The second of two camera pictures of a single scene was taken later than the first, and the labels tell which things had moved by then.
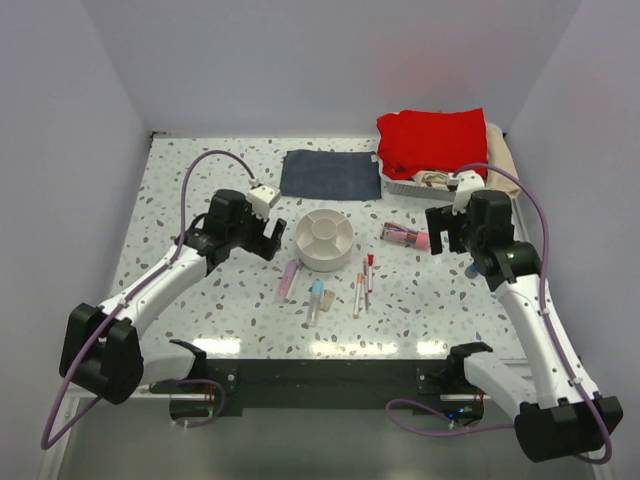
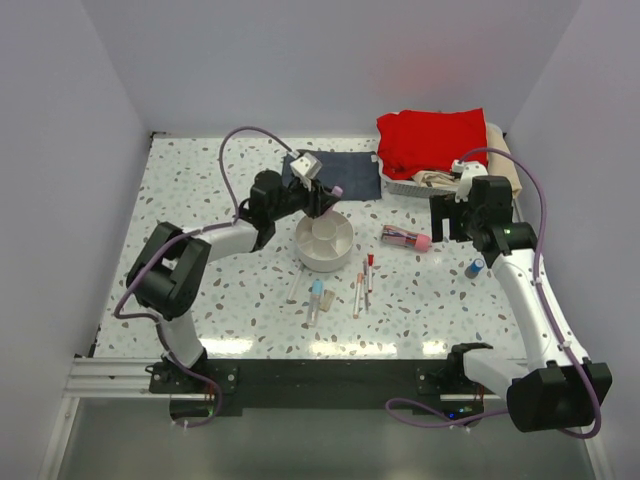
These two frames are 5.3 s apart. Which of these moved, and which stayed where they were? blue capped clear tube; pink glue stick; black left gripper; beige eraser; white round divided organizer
Moved: black left gripper; pink glue stick
Stayed: blue capped clear tube; beige eraser; white round divided organizer
